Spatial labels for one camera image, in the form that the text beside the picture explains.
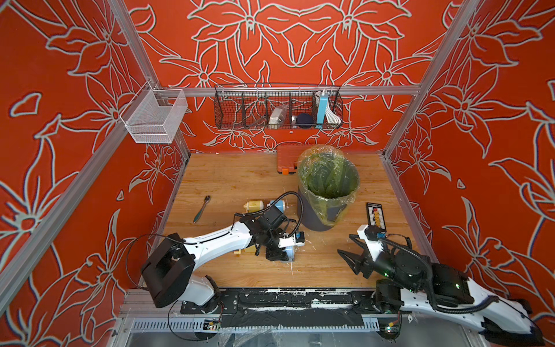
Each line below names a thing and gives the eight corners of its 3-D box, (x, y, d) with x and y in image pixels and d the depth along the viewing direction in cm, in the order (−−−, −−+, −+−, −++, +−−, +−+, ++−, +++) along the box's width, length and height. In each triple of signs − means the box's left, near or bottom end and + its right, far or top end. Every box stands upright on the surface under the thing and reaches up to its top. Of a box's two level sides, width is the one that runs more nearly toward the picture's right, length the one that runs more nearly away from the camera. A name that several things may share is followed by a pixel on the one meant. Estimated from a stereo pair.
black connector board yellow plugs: (370, 229, 93) (371, 227, 91) (366, 204, 101) (368, 202, 99) (384, 231, 92) (386, 229, 90) (379, 206, 100) (381, 203, 98)
